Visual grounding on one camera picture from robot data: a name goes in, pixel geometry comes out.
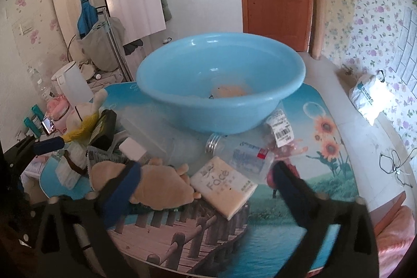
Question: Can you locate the black cable on bed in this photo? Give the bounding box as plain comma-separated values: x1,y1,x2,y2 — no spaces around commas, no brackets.
379,147,417,189

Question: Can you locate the white plastic bag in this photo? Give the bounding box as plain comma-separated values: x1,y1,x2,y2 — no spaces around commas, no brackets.
348,70,396,126

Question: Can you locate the pink plush item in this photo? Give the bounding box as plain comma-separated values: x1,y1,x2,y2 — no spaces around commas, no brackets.
46,95,70,121

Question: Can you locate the beige face tissue pack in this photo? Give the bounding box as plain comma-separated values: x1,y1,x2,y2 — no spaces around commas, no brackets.
190,157,257,220

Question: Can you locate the light blue plastic basin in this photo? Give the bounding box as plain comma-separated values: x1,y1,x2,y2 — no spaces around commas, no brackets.
136,32,306,135

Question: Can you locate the grey tote bag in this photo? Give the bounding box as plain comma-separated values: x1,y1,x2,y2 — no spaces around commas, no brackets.
78,17,125,72

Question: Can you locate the tan plush dog toy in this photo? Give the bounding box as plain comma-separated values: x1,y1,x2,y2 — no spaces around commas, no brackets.
89,158,201,211

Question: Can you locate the rabbit plush yellow mesh dress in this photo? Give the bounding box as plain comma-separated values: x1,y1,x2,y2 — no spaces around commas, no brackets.
62,88,108,143

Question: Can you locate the white electric kettle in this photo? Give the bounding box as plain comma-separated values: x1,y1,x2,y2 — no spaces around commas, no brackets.
51,61,93,107

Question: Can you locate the clear plastic bottle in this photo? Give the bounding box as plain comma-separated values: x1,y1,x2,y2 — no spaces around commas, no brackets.
206,104,295,184

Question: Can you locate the clear plastic box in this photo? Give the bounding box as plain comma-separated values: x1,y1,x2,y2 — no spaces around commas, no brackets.
120,106,209,172

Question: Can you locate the black men's lotion bottle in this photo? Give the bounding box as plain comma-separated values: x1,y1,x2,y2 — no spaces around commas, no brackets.
88,109,116,151

